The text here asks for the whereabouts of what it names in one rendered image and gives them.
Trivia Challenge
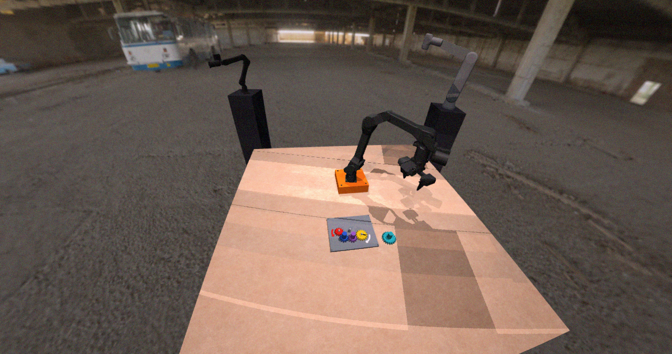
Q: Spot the teal gear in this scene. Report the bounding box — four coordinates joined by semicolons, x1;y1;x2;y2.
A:
382;231;396;244

